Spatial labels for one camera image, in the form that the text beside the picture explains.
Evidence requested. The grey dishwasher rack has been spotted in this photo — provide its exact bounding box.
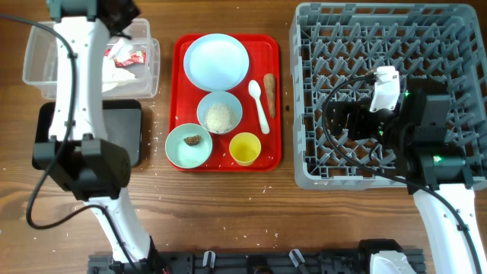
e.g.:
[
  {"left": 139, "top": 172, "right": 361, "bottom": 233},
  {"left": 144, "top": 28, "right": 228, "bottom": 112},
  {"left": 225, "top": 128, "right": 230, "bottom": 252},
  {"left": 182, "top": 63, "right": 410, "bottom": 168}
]
[{"left": 289, "top": 2, "right": 486, "bottom": 190}]

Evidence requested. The brown carrot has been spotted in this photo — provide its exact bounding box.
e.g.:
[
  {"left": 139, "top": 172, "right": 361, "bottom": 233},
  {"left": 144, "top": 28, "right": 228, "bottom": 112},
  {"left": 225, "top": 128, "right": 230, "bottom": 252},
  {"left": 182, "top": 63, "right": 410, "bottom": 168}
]
[{"left": 263, "top": 73, "right": 276, "bottom": 118}]

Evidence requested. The brown food scrap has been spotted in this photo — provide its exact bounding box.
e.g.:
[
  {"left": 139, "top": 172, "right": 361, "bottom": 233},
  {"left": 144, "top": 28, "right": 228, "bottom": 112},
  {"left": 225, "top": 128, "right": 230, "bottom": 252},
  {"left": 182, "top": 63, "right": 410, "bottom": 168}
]
[{"left": 184, "top": 135, "right": 202, "bottom": 146}]

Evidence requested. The yellow plastic cup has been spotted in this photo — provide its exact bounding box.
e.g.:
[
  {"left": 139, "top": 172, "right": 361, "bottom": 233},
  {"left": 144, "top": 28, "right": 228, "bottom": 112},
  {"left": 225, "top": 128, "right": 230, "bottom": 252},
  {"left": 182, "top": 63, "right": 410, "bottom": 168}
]
[{"left": 229, "top": 132, "right": 262, "bottom": 167}]

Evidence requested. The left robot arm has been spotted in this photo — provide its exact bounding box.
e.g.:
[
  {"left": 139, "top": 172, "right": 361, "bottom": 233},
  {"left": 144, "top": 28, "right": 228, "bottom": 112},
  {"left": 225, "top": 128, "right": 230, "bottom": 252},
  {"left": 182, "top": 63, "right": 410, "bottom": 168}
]
[{"left": 33, "top": 0, "right": 164, "bottom": 273}]

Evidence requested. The white rice pile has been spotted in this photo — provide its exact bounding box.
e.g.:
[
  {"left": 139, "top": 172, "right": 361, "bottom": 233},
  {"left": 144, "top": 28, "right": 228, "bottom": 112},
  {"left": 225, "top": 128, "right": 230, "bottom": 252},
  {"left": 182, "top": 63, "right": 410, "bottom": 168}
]
[{"left": 204, "top": 104, "right": 237, "bottom": 133}]

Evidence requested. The clear plastic bin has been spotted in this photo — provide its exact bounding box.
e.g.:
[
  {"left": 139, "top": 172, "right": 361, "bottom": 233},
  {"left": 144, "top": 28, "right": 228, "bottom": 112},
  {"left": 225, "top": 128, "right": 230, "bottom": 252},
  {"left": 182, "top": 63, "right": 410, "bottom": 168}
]
[{"left": 23, "top": 18, "right": 161, "bottom": 100}]

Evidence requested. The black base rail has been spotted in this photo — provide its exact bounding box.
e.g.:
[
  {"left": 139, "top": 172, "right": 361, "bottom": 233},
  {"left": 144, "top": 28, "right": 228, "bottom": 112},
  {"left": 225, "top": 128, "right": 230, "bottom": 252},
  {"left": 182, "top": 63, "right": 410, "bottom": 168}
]
[{"left": 87, "top": 249, "right": 425, "bottom": 274}]

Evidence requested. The white napkin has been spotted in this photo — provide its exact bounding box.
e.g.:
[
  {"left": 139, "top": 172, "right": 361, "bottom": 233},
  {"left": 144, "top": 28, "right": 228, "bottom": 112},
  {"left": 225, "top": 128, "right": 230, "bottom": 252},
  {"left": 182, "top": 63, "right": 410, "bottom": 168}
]
[{"left": 102, "top": 38, "right": 135, "bottom": 92}]

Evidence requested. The red serving tray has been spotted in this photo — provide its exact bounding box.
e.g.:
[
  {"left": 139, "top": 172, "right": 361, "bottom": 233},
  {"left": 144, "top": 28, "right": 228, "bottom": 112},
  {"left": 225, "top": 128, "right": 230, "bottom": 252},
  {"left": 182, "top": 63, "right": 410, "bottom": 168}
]
[{"left": 168, "top": 33, "right": 282, "bottom": 172}]

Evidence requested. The mint green bowl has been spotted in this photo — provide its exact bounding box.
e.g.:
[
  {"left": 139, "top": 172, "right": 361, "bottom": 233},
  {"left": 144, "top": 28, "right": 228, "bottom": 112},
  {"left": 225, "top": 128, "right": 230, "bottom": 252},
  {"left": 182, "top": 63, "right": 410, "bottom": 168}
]
[{"left": 165, "top": 123, "right": 213, "bottom": 169}]

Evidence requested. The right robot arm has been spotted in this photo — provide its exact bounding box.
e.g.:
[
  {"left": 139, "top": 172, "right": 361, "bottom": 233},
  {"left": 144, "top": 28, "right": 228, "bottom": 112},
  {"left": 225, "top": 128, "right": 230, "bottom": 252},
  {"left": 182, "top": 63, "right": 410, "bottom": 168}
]
[{"left": 322, "top": 78, "right": 486, "bottom": 273}]

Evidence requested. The white plastic spoon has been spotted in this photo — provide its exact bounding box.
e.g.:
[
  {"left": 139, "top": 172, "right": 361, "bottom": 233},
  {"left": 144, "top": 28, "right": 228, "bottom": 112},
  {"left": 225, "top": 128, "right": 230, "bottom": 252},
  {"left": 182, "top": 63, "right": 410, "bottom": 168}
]
[{"left": 248, "top": 80, "right": 270, "bottom": 135}]

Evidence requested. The left black cable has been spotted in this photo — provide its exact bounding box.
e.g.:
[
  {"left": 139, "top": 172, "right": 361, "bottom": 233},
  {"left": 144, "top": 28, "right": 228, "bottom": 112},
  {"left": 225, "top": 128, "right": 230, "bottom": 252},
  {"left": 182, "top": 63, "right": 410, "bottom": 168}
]
[{"left": 0, "top": 13, "right": 126, "bottom": 267}]

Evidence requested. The black cable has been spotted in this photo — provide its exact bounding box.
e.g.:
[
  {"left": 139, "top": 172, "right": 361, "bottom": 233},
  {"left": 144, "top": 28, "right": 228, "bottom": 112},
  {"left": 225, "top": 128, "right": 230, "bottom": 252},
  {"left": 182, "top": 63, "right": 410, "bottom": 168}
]
[
  {"left": 321, "top": 74, "right": 484, "bottom": 274},
  {"left": 0, "top": 13, "right": 126, "bottom": 267}
]

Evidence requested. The red snack wrapper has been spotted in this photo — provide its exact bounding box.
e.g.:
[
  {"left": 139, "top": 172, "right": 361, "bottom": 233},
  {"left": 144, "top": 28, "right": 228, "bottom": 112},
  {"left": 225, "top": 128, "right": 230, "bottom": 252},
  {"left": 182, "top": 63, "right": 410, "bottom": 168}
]
[{"left": 104, "top": 49, "right": 146, "bottom": 68}]

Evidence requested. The light blue bowl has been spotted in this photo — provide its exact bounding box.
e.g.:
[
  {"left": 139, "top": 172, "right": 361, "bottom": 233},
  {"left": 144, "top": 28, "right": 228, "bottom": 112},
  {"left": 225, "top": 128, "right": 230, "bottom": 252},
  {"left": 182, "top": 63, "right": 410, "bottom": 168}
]
[{"left": 197, "top": 91, "right": 243, "bottom": 135}]

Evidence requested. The black plastic tray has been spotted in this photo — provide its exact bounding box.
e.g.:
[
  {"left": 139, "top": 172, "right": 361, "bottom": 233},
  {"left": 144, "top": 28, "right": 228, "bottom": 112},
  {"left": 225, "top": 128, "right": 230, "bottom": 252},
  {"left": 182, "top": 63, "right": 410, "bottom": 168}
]
[{"left": 34, "top": 100, "right": 143, "bottom": 167}]

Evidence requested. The light blue plate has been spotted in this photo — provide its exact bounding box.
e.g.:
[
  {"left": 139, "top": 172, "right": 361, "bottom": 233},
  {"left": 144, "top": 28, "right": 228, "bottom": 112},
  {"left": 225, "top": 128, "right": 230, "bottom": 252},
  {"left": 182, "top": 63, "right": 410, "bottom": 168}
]
[{"left": 183, "top": 33, "right": 250, "bottom": 92}]

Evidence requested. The right black cable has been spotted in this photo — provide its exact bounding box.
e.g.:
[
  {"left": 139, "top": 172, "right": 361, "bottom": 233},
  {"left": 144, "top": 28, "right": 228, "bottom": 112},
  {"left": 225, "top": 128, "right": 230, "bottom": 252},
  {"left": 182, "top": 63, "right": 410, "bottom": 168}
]
[{"left": 321, "top": 74, "right": 484, "bottom": 274}]

